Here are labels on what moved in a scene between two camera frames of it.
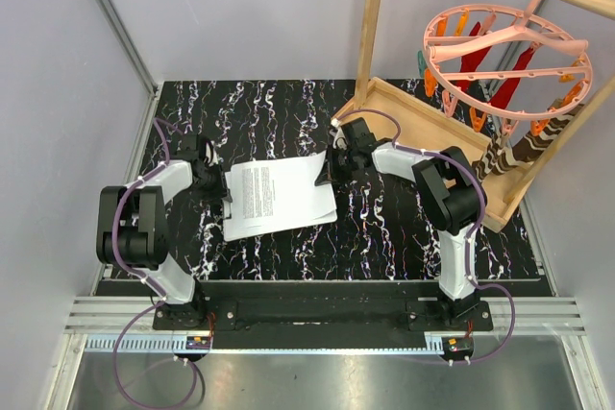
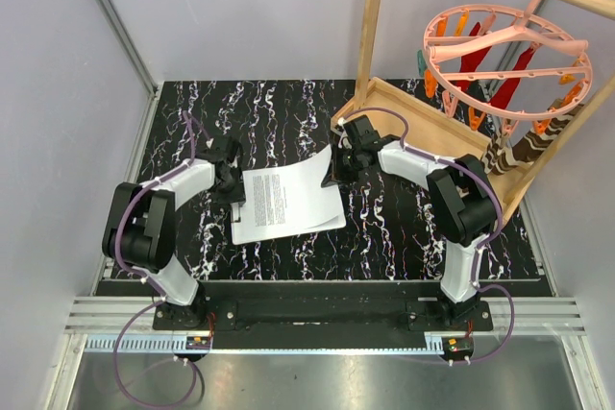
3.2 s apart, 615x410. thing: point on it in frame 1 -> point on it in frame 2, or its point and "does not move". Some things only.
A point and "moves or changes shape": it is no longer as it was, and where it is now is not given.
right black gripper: (330, 173) does not move
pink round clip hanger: (505, 63) does not move
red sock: (471, 63) does not move
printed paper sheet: (279, 191) -> (270, 218)
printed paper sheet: (279, 191) moves or changes shape
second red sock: (504, 95) does not move
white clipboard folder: (273, 197) moves or changes shape
